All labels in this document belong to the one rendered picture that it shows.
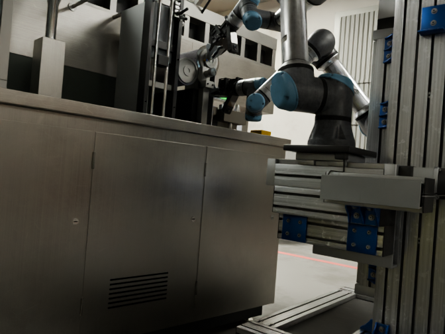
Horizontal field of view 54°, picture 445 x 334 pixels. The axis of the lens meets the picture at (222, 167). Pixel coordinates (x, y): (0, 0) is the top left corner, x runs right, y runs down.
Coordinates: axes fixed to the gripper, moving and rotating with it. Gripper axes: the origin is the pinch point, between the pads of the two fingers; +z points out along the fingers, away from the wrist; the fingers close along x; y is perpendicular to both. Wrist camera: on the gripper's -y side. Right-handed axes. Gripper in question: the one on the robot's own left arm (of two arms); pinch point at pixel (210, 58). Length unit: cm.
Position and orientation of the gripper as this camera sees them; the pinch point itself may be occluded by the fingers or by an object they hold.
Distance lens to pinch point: 212.2
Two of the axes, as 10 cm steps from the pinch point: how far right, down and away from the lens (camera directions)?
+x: -7.2, -0.7, -6.9
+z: -5.8, 6.0, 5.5
